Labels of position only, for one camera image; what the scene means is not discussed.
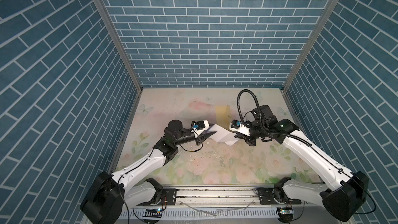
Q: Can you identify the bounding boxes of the white letter blue border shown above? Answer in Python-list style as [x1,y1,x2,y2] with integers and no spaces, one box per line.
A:
[209,124,238,146]

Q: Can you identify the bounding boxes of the yellow envelope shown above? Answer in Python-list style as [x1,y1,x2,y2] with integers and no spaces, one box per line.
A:
[215,105,233,130]

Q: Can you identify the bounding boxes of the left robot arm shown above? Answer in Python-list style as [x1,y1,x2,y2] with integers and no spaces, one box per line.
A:
[80,120,216,224]

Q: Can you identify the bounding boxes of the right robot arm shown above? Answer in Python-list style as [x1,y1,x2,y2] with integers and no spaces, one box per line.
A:
[230,105,369,222]

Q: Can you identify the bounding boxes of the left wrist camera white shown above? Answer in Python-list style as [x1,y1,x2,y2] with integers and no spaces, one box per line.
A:
[191,120,209,131]

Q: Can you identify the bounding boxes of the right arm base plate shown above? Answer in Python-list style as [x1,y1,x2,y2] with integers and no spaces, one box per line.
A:
[255,187,302,205]

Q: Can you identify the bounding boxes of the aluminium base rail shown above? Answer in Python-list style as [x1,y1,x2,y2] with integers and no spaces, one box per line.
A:
[123,183,303,209]

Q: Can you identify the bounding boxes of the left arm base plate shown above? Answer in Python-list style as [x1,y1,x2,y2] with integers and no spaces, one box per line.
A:
[140,188,177,206]

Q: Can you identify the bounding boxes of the left corner aluminium post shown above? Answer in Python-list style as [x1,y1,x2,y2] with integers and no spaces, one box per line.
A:
[92,0,143,94]

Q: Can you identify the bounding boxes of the corner aluminium post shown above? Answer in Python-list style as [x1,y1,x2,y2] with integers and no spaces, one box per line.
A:
[282,0,339,94]
[92,0,143,94]

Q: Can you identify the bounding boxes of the right corner aluminium post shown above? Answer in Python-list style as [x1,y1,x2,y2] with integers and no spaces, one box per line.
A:
[282,0,339,94]

